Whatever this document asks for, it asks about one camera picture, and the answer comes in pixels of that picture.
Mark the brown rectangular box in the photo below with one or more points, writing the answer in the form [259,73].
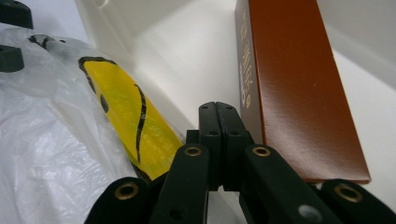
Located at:
[299,93]

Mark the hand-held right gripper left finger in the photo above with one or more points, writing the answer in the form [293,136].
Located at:
[210,137]

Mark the white plastic bin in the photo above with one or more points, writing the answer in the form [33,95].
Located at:
[186,56]

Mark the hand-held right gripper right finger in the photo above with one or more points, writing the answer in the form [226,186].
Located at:
[232,137]

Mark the clear plastic bag yellow smiley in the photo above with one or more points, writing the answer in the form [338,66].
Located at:
[46,140]

